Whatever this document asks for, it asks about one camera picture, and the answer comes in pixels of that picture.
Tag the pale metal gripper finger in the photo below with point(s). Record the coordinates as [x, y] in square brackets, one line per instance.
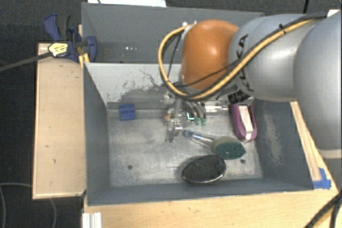
[169, 120]
[172, 134]

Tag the grey metal bin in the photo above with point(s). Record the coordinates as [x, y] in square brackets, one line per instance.
[149, 146]

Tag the blue block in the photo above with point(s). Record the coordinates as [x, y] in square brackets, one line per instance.
[127, 112]

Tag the pale wood board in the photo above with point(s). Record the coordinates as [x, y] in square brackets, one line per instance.
[60, 125]

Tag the black cylinder on white bracket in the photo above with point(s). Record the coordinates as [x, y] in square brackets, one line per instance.
[237, 98]

